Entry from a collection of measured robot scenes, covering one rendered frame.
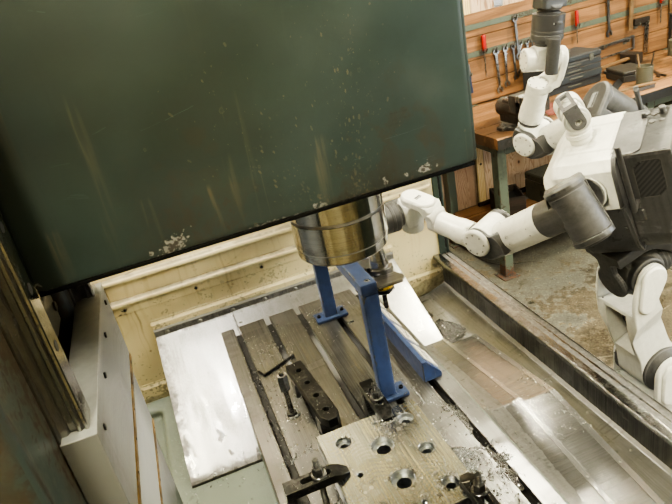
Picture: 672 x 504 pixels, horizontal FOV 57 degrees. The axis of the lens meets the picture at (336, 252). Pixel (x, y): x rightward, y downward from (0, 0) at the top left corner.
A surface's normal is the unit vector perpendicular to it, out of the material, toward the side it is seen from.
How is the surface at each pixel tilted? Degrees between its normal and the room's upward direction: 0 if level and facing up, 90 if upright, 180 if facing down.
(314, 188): 90
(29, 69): 90
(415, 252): 90
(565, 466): 8
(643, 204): 104
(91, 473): 90
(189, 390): 26
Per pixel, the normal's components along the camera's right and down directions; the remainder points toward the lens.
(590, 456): -0.14, -0.83
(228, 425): -0.04, -0.67
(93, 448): 0.33, 0.36
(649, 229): -0.44, 0.67
